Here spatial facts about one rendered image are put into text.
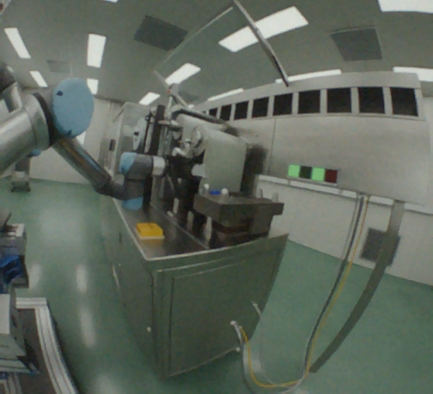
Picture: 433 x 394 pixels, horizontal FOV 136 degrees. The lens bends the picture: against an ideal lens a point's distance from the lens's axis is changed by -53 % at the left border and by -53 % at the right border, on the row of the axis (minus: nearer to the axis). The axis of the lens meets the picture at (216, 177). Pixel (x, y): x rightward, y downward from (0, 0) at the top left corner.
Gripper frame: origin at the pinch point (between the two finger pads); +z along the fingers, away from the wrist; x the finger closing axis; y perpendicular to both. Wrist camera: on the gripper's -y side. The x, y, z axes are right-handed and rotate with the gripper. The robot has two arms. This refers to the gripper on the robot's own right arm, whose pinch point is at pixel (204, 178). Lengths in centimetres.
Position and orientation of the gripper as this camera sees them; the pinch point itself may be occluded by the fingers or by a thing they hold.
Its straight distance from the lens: 79.0
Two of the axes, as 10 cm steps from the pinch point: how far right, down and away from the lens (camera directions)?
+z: 7.8, 0.9, 6.2
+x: -6.1, -1.4, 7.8
